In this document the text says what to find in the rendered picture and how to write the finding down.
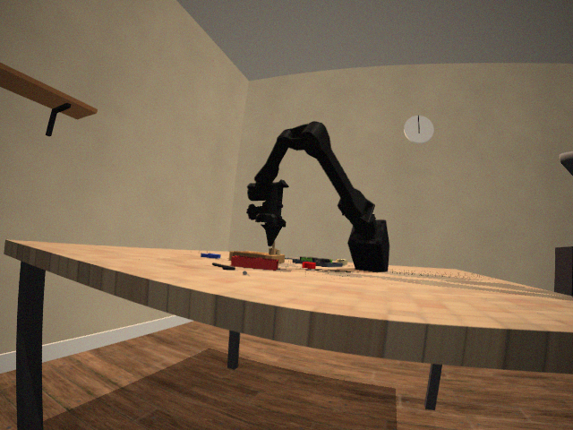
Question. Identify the red tray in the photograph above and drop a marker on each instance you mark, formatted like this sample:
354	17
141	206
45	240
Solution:
255	263

